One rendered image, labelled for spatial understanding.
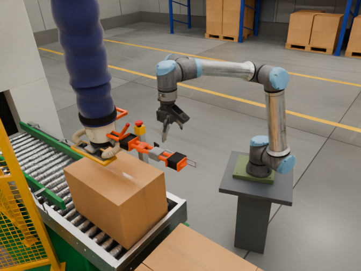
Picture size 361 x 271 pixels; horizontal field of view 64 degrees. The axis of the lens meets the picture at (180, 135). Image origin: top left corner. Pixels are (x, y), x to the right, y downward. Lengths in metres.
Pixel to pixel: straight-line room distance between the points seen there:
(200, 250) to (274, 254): 0.91
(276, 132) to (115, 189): 1.06
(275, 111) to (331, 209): 1.71
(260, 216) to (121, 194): 1.12
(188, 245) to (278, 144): 0.88
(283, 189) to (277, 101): 0.70
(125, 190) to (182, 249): 0.54
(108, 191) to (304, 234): 1.84
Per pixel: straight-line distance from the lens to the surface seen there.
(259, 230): 2.52
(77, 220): 2.36
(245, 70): 1.72
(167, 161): 1.50
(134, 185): 1.89
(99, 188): 1.93
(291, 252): 2.80
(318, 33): 8.44
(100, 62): 1.63
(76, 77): 1.66
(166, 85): 1.28
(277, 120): 1.82
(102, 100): 1.71
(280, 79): 1.69
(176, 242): 2.06
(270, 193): 2.13
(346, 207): 3.37
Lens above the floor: 2.15
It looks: 31 degrees down
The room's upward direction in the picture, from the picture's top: 3 degrees counter-clockwise
